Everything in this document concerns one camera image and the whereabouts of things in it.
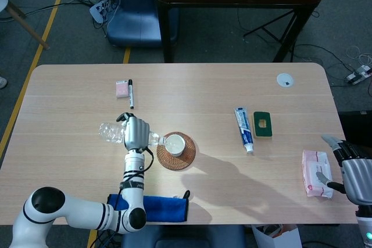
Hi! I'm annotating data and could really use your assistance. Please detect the black tripod legs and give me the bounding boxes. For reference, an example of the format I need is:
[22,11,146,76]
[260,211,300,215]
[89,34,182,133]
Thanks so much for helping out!
[242,9,297,46]

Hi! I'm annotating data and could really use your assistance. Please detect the white chair with wooden legs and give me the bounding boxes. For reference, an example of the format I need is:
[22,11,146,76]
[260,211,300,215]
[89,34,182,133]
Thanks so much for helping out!
[0,0,51,51]

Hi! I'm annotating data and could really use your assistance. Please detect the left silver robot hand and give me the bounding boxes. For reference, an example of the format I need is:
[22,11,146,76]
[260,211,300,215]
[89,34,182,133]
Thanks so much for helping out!
[116,112,151,153]

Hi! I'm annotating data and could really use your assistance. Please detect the blue white toothpaste tube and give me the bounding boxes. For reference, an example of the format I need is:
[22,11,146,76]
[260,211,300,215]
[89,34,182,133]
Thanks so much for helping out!
[234,107,255,153]

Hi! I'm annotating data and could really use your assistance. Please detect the round woven rattan coaster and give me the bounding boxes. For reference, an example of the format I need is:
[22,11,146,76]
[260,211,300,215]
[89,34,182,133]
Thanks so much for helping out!
[156,131,196,170]

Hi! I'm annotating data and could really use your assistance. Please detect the blue microfiber towel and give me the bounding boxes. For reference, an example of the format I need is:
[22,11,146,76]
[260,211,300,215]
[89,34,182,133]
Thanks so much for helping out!
[106,190,191,222]

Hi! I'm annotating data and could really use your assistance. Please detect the green yellow scouring sponge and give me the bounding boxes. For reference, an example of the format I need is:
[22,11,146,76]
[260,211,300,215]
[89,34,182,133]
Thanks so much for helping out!
[252,111,274,139]

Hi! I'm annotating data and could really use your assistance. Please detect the white coiled cable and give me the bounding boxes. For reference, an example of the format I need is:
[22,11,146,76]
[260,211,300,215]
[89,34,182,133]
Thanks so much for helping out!
[345,45,372,67]

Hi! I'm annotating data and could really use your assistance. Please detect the white paper bag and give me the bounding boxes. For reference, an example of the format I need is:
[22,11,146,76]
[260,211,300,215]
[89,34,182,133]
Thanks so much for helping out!
[251,224,303,248]

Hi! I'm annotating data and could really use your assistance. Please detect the pink white eraser block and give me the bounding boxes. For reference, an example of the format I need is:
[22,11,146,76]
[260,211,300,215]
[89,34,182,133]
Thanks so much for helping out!
[115,80,129,99]

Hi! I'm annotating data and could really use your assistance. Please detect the pink wet wipes pack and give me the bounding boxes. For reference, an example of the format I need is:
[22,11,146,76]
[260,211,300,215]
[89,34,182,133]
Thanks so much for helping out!
[301,149,334,199]

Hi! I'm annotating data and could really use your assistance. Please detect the transparent plastic water bottle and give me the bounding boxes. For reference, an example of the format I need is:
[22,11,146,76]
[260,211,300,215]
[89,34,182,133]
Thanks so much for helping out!
[97,121,168,147]

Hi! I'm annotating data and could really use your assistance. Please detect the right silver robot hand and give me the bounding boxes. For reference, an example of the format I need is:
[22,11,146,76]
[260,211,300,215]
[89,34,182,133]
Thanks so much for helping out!
[320,134,372,205]

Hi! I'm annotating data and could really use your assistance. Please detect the grey power strip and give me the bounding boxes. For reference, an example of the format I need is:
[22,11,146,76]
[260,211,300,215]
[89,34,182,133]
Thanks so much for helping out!
[345,66,372,85]

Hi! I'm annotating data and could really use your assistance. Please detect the white power strip with plugs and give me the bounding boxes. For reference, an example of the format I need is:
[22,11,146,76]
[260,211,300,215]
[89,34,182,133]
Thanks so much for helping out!
[89,0,117,24]

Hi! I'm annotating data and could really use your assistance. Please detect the white round cable grommet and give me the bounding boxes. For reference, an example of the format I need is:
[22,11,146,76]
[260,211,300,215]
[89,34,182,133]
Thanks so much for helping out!
[276,73,295,88]

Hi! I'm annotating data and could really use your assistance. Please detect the black box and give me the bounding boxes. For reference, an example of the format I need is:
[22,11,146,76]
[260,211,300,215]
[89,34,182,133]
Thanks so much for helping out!
[338,110,372,147]

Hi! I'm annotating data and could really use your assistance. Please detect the white paper cup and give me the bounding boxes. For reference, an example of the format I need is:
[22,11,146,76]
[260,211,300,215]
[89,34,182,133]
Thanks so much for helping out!
[164,133,186,157]

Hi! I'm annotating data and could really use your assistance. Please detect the black white marker pen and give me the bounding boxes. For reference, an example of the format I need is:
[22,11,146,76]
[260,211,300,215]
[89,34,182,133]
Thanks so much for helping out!
[128,78,135,110]

